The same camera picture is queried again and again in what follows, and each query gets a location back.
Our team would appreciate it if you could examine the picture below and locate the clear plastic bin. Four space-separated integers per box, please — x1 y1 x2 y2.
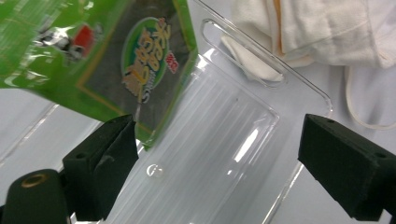
0 0 334 224

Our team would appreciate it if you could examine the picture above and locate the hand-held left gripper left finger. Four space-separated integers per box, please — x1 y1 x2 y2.
62 114 140 222

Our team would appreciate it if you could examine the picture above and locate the green snack packet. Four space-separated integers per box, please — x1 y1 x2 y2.
0 0 200 151

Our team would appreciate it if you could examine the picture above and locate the pale table cover sheet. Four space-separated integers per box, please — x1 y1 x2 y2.
0 0 396 224

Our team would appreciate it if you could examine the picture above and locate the white cloth tote bag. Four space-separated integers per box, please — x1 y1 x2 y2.
220 0 396 131

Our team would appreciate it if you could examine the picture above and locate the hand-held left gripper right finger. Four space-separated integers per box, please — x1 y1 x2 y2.
297 113 396 222

